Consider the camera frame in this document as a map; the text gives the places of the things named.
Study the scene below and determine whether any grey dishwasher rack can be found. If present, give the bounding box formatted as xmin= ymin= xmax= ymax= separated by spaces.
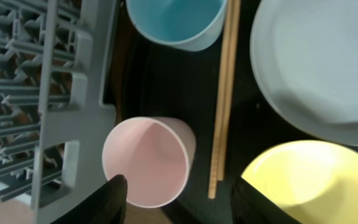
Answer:
xmin=0 ymin=0 xmax=119 ymax=223

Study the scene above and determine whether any wooden chopstick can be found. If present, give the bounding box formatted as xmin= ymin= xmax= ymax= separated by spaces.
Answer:
xmin=217 ymin=0 xmax=241 ymax=181
xmin=208 ymin=0 xmax=233 ymax=199

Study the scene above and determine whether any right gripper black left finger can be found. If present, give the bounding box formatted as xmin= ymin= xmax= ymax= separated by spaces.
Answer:
xmin=51 ymin=175 xmax=128 ymax=224

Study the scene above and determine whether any yellow plastic bowl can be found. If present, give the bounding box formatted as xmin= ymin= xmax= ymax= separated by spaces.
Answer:
xmin=241 ymin=140 xmax=358 ymax=224

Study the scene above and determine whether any round black tray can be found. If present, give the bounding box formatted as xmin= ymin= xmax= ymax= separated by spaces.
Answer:
xmin=121 ymin=1 xmax=358 ymax=223

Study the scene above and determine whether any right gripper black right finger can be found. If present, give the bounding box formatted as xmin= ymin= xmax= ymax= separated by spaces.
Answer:
xmin=231 ymin=177 xmax=300 ymax=224

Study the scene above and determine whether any light blue plastic cup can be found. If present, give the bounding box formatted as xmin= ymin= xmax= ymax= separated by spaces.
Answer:
xmin=126 ymin=0 xmax=227 ymax=52

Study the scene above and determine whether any pink plastic cup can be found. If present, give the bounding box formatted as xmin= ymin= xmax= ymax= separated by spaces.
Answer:
xmin=101 ymin=117 xmax=196 ymax=208

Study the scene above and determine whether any grey round plate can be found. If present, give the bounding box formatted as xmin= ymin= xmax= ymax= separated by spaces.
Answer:
xmin=250 ymin=0 xmax=358 ymax=146

